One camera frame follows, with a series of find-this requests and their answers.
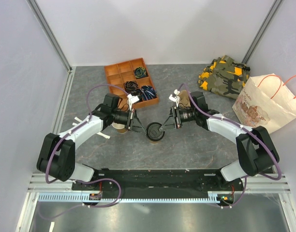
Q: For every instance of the black plastic cup lid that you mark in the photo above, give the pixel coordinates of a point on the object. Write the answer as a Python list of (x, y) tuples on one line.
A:
[(153, 131)]

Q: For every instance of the dark brown rolled sock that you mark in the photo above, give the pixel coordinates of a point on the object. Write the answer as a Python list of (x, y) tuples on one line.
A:
[(130, 86)]

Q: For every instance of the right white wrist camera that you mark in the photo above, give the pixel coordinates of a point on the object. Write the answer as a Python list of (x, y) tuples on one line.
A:
[(174, 97)]

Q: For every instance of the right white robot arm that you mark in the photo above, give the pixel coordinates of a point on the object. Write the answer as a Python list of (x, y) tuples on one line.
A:
[(255, 149)]

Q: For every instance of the dark blue rolled sock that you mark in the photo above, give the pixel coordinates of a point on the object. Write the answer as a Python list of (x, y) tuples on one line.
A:
[(139, 93)]

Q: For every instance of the cardboard cup carrier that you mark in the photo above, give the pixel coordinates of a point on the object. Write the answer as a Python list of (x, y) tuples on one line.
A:
[(184, 100)]

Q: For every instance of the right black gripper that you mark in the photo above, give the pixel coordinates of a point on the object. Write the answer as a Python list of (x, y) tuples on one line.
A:
[(169, 124)]

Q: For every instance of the blue striped rolled sock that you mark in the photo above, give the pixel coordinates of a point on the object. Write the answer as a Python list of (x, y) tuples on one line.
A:
[(148, 93)]

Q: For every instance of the brown paper cup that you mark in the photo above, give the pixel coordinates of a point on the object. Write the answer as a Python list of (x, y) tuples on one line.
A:
[(120, 128), (154, 141)]

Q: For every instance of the aluminium frame post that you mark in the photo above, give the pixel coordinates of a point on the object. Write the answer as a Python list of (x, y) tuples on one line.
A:
[(49, 33), (263, 28)]

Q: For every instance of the left aluminium frame post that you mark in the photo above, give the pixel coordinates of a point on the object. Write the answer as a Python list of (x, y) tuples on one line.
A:
[(49, 33)]

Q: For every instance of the orange compartment tray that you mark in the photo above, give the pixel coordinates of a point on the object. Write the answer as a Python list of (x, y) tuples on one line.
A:
[(119, 73)]

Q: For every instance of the right aluminium frame post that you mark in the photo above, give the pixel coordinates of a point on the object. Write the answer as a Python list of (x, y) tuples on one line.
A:
[(263, 28)]

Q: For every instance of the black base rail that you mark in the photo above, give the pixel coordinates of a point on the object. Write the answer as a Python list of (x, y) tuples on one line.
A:
[(177, 183)]

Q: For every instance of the camouflage folded garment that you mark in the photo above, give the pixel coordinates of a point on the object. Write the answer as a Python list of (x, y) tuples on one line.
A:
[(225, 77)]

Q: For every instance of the green rolled sock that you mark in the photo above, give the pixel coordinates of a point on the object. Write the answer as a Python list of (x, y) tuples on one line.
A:
[(140, 72)]

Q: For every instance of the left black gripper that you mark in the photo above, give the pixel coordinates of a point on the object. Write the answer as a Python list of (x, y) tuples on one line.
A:
[(137, 126)]

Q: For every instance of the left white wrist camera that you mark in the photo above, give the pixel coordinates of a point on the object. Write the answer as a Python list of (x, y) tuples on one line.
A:
[(131, 99)]

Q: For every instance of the slotted cable duct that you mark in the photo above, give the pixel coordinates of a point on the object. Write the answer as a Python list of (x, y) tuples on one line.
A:
[(89, 198)]

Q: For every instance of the white paper takeout bag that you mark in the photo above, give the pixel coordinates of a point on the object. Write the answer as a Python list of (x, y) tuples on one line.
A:
[(266, 101)]

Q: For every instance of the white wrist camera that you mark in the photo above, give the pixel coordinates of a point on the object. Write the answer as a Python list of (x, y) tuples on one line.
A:
[(174, 97), (131, 99)]

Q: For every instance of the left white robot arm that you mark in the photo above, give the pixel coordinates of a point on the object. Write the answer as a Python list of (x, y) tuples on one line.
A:
[(57, 155)]

